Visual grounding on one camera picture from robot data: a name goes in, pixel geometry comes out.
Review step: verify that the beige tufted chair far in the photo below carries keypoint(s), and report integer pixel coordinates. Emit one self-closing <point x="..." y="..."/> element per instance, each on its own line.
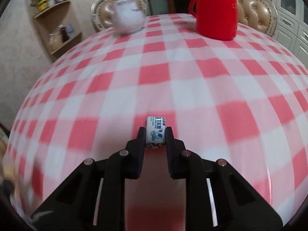
<point x="106" y="12"/>

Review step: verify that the small blue white candy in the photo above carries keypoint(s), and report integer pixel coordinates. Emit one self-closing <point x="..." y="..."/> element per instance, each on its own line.
<point x="155" y="131"/>

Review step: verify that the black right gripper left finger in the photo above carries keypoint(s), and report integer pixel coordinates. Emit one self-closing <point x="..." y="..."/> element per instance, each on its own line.
<point x="92" y="197"/>

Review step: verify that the red thermos jug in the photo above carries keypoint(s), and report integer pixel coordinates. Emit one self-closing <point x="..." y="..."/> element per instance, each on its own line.
<point x="216" y="19"/>

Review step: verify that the white ceramic teapot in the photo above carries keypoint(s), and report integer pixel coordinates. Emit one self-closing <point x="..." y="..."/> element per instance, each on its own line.
<point x="126" y="17"/>

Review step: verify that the beige tufted chair right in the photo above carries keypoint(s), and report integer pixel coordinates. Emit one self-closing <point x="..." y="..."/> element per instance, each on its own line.
<point x="261" y="15"/>

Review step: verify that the beige tufted chair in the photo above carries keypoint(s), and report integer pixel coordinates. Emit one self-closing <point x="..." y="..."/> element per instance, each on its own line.
<point x="261" y="15"/>
<point x="106" y="12"/>

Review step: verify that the wooden corner shelf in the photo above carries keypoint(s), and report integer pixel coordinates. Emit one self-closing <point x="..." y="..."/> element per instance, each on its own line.
<point x="48" y="21"/>

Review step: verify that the bag of food on shelf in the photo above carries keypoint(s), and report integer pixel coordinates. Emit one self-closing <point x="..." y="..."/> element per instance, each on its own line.
<point x="55" y="41"/>

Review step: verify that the pink checkered tablecloth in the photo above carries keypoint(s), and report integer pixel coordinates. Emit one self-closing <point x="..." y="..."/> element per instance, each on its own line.
<point x="243" y="100"/>

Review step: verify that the white glass door cabinet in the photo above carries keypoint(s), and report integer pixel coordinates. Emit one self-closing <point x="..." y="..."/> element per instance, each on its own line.
<point x="291" y="30"/>

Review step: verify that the dark bottle on shelf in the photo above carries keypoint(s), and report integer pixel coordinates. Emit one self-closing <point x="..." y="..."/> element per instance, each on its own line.
<point x="63" y="33"/>

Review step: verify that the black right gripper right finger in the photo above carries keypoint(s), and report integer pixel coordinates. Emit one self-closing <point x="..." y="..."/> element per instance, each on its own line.
<point x="217" y="196"/>

